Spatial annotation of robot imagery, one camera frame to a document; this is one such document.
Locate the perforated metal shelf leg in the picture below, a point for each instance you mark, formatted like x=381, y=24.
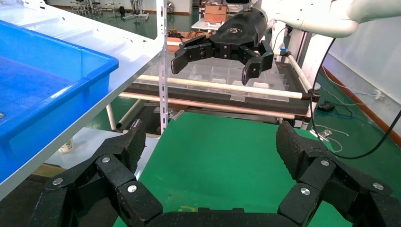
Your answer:
x=163, y=78

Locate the cream plastic pipe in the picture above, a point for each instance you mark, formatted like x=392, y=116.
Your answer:
x=128, y=113
x=111, y=117
x=297, y=69
x=219, y=87
x=219, y=107

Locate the green table mat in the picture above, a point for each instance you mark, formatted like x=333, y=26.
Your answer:
x=219, y=156

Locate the black power adapter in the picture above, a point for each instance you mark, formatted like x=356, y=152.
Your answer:
x=325, y=107

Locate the silver binder clip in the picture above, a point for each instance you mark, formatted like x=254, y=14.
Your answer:
x=322, y=134
x=175, y=115

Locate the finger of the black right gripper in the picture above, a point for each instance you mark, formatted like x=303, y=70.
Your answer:
x=191, y=51
x=260, y=62

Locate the black rack tray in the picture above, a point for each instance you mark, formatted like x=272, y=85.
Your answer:
x=219, y=98

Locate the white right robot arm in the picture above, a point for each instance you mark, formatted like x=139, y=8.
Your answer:
x=313, y=15

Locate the clear plastic organizer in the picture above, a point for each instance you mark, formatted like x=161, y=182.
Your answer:
x=213, y=72

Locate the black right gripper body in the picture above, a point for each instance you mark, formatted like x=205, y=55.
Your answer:
x=241, y=31

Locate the distant brown cardboard box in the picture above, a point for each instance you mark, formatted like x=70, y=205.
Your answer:
x=216, y=14

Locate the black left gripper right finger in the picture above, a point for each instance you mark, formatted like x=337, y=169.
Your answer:
x=329, y=181

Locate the white power strip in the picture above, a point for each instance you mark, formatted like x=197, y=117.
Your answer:
x=379, y=94

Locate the blue plastic tray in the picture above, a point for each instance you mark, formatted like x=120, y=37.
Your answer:
x=47, y=78

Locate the white printed cup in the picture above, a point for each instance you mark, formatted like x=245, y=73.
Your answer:
x=66, y=146

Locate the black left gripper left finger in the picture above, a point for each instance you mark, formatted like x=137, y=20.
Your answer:
x=103, y=181

